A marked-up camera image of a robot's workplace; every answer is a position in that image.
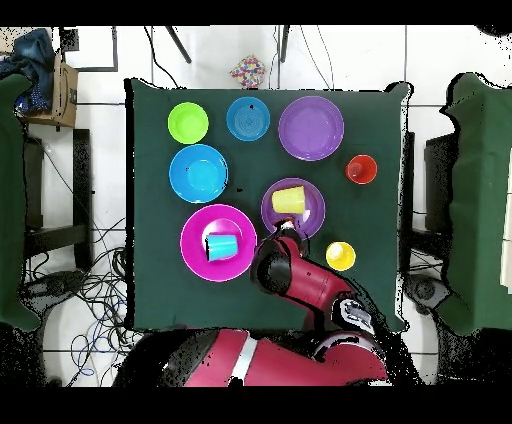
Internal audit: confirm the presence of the pale yellow translucent cup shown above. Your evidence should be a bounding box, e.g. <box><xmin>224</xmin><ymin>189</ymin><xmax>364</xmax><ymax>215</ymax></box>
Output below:
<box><xmin>271</xmin><ymin>185</ymin><xmax>308</xmax><ymax>216</ymax></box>

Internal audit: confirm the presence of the purple bowl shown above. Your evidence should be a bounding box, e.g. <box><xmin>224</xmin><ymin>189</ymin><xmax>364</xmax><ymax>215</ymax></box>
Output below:
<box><xmin>278</xmin><ymin>95</ymin><xmax>345</xmax><ymax>162</ymax></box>
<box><xmin>260</xmin><ymin>177</ymin><xmax>327</xmax><ymax>241</ymax></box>

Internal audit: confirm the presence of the blue cup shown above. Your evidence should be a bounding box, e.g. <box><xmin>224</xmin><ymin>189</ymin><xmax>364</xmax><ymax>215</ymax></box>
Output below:
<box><xmin>205</xmin><ymin>232</ymin><xmax>240</xmax><ymax>262</ymax></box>

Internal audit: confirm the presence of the small blue patterned bowl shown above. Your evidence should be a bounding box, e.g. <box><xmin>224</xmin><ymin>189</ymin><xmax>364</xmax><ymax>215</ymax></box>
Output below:
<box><xmin>225</xmin><ymin>96</ymin><xmax>272</xmax><ymax>142</ymax></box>

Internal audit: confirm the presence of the orange cup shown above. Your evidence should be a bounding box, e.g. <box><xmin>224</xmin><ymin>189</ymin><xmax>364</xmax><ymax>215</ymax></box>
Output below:
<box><xmin>344</xmin><ymin>154</ymin><xmax>378</xmax><ymax>186</ymax></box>

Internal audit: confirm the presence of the pink bowl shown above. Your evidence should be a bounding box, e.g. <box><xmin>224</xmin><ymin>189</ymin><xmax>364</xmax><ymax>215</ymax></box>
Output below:
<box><xmin>179</xmin><ymin>203</ymin><xmax>259</xmax><ymax>283</ymax></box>

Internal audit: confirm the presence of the large blue bowl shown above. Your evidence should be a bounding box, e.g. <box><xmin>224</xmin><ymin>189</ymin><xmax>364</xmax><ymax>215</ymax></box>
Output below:
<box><xmin>168</xmin><ymin>143</ymin><xmax>230</xmax><ymax>204</ymax></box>

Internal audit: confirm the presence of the green bowl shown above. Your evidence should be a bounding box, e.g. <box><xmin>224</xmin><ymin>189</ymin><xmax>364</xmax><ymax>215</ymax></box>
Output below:
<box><xmin>167</xmin><ymin>101</ymin><xmax>210</xmax><ymax>145</ymax></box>

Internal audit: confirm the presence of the dark green table cloth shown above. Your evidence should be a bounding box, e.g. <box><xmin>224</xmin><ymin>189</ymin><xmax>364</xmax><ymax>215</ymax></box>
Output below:
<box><xmin>125</xmin><ymin>77</ymin><xmax>413</xmax><ymax>333</ymax></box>

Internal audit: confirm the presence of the colourful patterned box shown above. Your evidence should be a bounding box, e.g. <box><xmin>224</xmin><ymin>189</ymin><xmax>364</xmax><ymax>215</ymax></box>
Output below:
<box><xmin>229</xmin><ymin>54</ymin><xmax>268</xmax><ymax>90</ymax></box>

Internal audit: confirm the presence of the black tripod leg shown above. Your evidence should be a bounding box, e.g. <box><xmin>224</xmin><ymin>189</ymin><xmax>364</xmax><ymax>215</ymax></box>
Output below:
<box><xmin>164</xmin><ymin>25</ymin><xmax>193</xmax><ymax>65</ymax></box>
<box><xmin>278</xmin><ymin>25</ymin><xmax>291</xmax><ymax>64</ymax></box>

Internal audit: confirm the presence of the green cloth side table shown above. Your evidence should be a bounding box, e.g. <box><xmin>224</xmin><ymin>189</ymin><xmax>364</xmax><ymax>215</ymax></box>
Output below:
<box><xmin>437</xmin><ymin>72</ymin><xmax>512</xmax><ymax>337</ymax></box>
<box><xmin>0</xmin><ymin>73</ymin><xmax>43</xmax><ymax>332</ymax></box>

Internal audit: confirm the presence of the cardboard box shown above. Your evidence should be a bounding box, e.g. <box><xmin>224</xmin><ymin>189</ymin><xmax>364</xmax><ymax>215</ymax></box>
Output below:
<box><xmin>23</xmin><ymin>53</ymin><xmax>80</xmax><ymax>129</ymax></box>

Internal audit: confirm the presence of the blue cloth bundle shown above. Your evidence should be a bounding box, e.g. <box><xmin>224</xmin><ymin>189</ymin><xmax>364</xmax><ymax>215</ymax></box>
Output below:
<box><xmin>0</xmin><ymin>27</ymin><xmax>56</xmax><ymax>114</ymax></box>

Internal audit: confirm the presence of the black pedestal leg with caster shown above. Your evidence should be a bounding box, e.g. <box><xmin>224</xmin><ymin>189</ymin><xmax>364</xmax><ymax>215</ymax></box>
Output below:
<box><xmin>402</xmin><ymin>271</ymin><xmax>453</xmax><ymax>315</ymax></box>
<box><xmin>21</xmin><ymin>269</ymin><xmax>87</xmax><ymax>307</ymax></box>

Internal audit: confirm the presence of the black floor cable tangle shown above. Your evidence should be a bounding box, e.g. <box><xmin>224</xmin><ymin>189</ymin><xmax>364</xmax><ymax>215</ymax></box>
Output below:
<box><xmin>23</xmin><ymin>215</ymin><xmax>153</xmax><ymax>388</ymax></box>

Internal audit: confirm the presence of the black stool frame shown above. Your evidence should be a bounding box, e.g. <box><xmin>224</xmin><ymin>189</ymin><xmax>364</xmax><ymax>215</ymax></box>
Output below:
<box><xmin>22</xmin><ymin>128</ymin><xmax>94</xmax><ymax>271</ymax></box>

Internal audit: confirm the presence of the blue cable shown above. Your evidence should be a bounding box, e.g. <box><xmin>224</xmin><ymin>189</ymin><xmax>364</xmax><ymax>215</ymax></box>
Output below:
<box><xmin>70</xmin><ymin>295</ymin><xmax>129</xmax><ymax>379</ymax></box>

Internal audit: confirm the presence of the black floor frame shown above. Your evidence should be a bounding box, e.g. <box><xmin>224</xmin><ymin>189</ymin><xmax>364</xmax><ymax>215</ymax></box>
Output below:
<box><xmin>58</xmin><ymin>25</ymin><xmax>120</xmax><ymax>74</ymax></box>

